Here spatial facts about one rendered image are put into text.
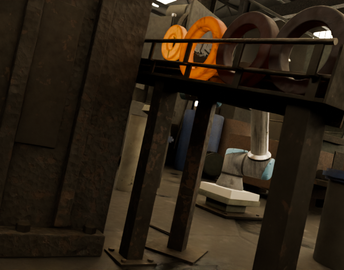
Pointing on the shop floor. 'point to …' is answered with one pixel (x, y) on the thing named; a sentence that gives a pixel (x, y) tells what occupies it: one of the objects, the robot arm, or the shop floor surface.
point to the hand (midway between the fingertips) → (175, 38)
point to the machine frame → (60, 119)
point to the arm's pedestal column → (227, 210)
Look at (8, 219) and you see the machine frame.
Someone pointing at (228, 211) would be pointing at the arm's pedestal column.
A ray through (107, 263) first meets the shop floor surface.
